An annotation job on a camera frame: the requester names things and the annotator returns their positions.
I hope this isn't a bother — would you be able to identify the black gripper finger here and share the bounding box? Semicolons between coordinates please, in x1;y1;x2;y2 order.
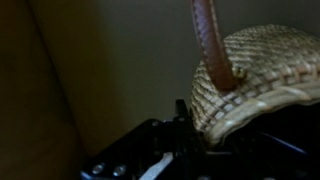
174;99;199;180

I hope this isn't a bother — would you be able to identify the woven basket bag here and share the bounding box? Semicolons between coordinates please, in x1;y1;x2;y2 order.
190;0;320;147

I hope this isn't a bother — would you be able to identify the brown leather couch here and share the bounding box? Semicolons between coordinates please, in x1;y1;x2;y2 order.
0;0;135;180

